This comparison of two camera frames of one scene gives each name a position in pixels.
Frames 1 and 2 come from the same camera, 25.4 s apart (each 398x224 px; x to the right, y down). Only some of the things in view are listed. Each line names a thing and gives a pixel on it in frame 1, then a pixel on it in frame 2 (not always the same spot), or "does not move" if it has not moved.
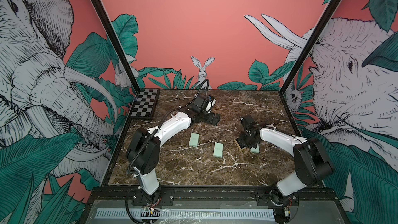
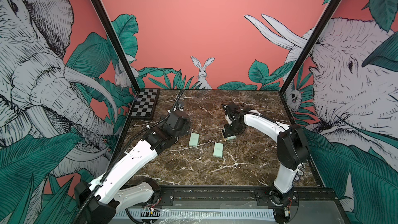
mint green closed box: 218,150 does not move
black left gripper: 210,120 → 186,128
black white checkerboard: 145,103 does not move
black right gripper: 240,140 → 227,132
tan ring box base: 238,144 → 223,135
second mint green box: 194,139 does not move
